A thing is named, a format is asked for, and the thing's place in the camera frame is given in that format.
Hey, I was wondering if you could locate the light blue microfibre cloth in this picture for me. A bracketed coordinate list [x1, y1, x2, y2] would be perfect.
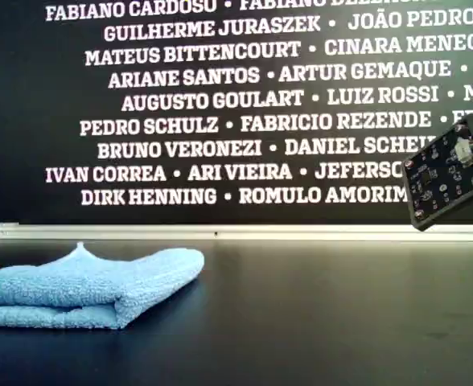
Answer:
[0, 240, 206, 331]

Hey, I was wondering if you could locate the black banner with white names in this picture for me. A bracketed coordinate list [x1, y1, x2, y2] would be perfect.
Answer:
[0, 0, 473, 225]

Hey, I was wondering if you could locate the aluminium rail under banner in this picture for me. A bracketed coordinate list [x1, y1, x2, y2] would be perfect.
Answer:
[0, 222, 473, 243]

